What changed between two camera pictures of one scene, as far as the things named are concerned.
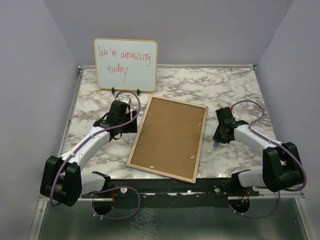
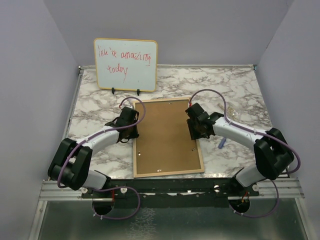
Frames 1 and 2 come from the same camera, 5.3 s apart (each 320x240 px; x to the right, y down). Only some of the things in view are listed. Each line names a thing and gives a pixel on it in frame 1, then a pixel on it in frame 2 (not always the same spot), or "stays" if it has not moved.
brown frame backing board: (170, 138) stays
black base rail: (205, 192) stays
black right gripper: (217, 137) to (194, 135)
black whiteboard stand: (113, 91) stays
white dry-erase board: (126, 64) stays
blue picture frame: (140, 129) to (180, 100)
